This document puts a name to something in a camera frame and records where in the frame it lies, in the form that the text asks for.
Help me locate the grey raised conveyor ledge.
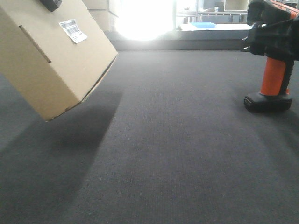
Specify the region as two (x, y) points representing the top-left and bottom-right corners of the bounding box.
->
(105, 29), (248, 50)

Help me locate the brown cardboard package box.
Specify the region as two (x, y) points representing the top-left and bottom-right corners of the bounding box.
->
(0, 0), (118, 121)

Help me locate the white barcode shipping label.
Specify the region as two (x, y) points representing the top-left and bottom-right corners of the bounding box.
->
(59, 19), (87, 44)

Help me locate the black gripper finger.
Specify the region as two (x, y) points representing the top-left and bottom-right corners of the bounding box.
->
(242, 17), (299, 61)
(40, 0), (62, 12)

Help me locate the blue flat tray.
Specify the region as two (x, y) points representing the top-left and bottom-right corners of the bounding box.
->
(190, 22), (216, 29)

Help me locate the orange black barcode scanner gun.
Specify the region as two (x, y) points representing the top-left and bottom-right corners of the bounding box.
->
(244, 0), (299, 112)

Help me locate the stacked cardboard boxes background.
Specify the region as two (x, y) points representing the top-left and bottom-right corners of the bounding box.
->
(83, 0), (121, 32)

